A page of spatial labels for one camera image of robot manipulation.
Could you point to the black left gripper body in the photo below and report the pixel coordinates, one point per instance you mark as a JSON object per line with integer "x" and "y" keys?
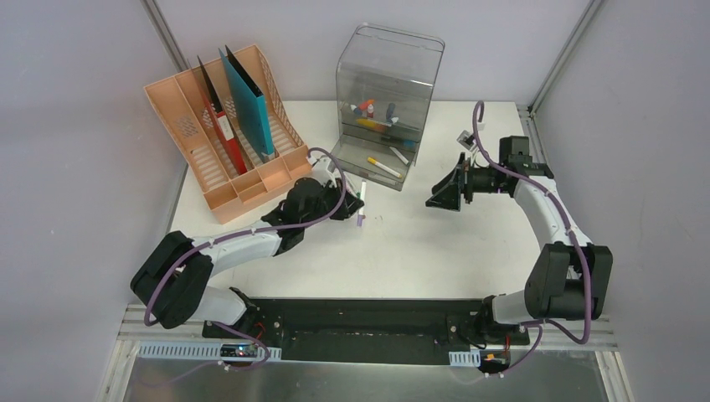
{"x": 344, "y": 201}

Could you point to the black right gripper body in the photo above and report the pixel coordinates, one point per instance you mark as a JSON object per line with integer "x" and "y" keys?
{"x": 486, "y": 180}

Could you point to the white marker purple cap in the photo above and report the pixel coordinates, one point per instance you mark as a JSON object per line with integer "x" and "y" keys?
{"x": 361, "y": 197}

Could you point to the white marker yellow caps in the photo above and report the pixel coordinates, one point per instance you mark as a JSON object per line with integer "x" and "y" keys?
{"x": 385, "y": 168}

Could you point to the white marker green cap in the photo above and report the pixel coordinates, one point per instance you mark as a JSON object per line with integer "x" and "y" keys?
{"x": 401, "y": 157}

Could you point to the blue white small bottle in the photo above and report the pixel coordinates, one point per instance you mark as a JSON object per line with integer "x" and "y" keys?
{"x": 356, "y": 110}

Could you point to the red orange small bottle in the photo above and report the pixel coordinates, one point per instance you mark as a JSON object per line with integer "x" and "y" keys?
{"x": 366, "y": 104}

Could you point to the dark blue small bottle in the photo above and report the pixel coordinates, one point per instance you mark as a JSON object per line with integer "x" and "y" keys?
{"x": 389, "y": 115}

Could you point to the teal folder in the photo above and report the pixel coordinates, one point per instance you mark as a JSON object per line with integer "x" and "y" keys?
{"x": 250, "y": 106}

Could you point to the red folder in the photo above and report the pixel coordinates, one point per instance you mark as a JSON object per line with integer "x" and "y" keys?
{"x": 221, "y": 122}

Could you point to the smoked clear drawer box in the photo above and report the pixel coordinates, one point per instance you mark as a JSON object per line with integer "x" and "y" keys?
{"x": 387, "y": 65}

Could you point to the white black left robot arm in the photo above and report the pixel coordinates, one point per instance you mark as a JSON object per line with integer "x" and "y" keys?
{"x": 173, "y": 281}

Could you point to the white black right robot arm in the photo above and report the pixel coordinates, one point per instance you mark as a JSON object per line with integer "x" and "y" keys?
{"x": 570, "y": 277}

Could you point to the peach plastic file organizer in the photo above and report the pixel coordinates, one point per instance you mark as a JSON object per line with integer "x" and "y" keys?
{"x": 198, "y": 111}

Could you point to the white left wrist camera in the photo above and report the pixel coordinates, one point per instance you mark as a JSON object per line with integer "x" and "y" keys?
{"x": 324, "y": 171}

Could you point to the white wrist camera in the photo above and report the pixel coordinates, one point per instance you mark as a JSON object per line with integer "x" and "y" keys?
{"x": 468, "y": 140}
{"x": 324, "y": 171}

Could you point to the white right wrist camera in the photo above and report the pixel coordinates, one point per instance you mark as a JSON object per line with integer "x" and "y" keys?
{"x": 468, "y": 140}

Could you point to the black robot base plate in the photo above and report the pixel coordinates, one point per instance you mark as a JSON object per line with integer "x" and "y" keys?
{"x": 418, "y": 332}

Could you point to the aluminium frame rail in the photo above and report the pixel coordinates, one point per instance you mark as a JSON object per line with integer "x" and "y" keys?
{"x": 186, "y": 342}

